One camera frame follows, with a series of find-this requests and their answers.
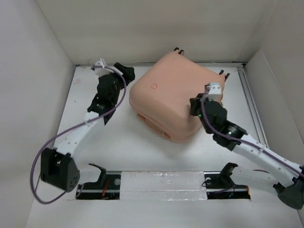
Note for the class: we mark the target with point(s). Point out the pink hard-shell suitcase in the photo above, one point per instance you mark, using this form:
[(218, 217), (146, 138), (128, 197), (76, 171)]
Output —
[(161, 97)]

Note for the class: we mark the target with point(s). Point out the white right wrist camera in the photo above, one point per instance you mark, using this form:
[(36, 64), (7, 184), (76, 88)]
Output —
[(213, 91)]

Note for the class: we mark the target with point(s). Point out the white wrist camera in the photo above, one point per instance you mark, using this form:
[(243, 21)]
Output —
[(99, 68), (213, 91)]

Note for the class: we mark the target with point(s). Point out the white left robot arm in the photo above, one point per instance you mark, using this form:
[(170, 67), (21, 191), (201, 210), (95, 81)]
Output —
[(58, 167)]

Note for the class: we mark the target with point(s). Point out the aluminium frame rail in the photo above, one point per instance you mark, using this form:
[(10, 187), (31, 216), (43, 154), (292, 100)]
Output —
[(261, 135)]

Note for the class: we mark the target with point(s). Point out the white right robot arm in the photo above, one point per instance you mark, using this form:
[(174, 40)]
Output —
[(278, 176)]

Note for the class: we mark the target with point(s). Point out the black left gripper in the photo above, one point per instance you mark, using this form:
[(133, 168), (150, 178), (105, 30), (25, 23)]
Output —
[(127, 72)]

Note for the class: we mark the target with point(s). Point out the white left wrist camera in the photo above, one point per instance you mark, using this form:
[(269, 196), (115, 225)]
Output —
[(99, 68)]

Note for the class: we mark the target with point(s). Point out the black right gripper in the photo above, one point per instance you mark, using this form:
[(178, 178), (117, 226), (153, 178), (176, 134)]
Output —
[(194, 103)]

